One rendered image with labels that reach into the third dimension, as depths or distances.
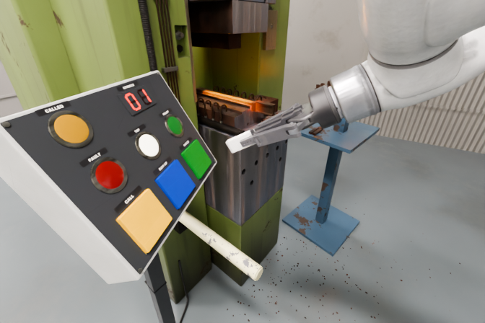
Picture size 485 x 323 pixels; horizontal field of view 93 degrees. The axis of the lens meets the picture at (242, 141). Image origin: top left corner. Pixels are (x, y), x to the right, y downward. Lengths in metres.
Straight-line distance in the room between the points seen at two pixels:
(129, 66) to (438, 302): 1.80
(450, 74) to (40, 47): 1.16
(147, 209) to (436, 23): 0.45
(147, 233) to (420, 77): 0.46
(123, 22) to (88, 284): 1.41
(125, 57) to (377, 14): 0.63
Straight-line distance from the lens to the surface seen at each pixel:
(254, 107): 0.94
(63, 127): 0.41
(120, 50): 0.75
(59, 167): 0.39
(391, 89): 0.41
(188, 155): 0.54
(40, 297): 1.83
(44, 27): 1.15
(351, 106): 0.41
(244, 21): 0.86
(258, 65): 1.20
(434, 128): 3.50
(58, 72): 1.16
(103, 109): 0.46
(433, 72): 0.40
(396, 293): 1.71
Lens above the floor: 1.30
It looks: 27 degrees down
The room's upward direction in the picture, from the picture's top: straight up
